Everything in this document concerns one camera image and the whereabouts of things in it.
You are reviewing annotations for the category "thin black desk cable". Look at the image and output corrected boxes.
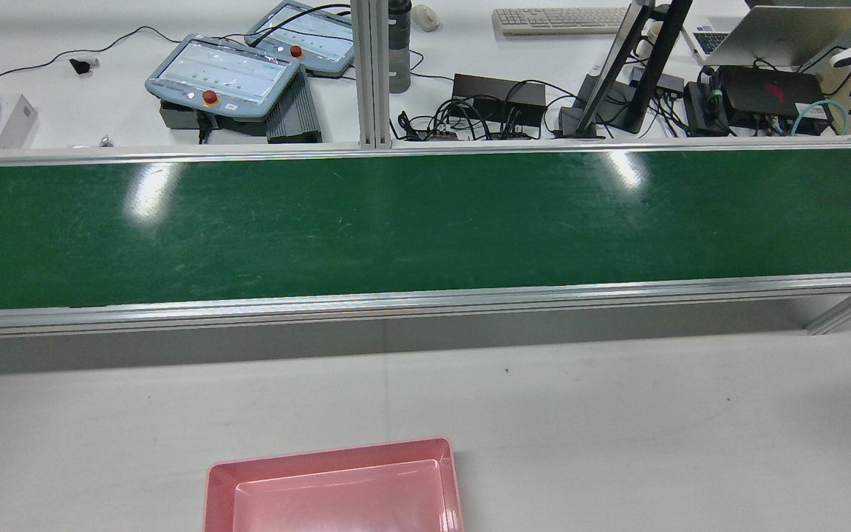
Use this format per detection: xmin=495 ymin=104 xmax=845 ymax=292
xmin=0 ymin=26 xmax=184 ymax=83

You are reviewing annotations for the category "aluminium profile post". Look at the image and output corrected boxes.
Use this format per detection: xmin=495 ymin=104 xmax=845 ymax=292
xmin=350 ymin=0 xmax=394 ymax=150

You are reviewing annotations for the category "dark grey water bottle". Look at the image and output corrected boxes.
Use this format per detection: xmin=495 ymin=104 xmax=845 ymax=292
xmin=387 ymin=0 xmax=413 ymax=95

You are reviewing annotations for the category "white keyboard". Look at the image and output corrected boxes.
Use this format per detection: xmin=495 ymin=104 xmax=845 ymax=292
xmin=492 ymin=7 xmax=629 ymax=36

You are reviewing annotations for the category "black monitor with stand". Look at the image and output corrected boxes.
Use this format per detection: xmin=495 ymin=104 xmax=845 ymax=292
xmin=558 ymin=0 xmax=694 ymax=139

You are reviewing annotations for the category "grey ribbed metal box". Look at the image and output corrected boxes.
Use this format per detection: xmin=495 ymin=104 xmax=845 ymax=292
xmin=265 ymin=68 xmax=323 ymax=144

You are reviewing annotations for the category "green conveyor belt aluminium frame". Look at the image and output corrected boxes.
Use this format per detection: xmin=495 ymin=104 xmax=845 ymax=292
xmin=0 ymin=135 xmax=851 ymax=341

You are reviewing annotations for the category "black flat box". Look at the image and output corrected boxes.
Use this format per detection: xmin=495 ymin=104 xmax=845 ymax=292
xmin=158 ymin=100 xmax=271 ymax=137

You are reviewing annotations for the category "silver laptop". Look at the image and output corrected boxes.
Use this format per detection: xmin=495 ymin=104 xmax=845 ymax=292
xmin=680 ymin=4 xmax=851 ymax=69

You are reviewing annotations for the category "grey teach pendant red button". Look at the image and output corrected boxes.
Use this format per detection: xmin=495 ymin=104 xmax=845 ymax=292
xmin=145 ymin=33 xmax=302 ymax=121
xmin=245 ymin=0 xmax=356 ymax=78

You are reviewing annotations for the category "pink plastic box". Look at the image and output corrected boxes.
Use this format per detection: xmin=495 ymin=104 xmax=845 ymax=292
xmin=202 ymin=437 xmax=465 ymax=532

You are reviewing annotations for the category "black usb hub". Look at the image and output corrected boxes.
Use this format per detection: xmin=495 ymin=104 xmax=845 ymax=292
xmin=631 ymin=65 xmax=686 ymax=98

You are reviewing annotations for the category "teal cable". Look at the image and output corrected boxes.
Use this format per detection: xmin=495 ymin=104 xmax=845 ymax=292
xmin=791 ymin=100 xmax=851 ymax=136

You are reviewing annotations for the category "black mini computer red logo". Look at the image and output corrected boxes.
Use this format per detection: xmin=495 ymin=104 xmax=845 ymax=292
xmin=714 ymin=65 xmax=827 ymax=123

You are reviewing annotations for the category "black power adapter brick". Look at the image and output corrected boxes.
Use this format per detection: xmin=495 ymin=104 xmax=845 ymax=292
xmin=451 ymin=72 xmax=548 ymax=130

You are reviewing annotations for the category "small white box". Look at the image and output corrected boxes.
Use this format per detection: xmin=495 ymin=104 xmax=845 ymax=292
xmin=0 ymin=94 xmax=38 ymax=151

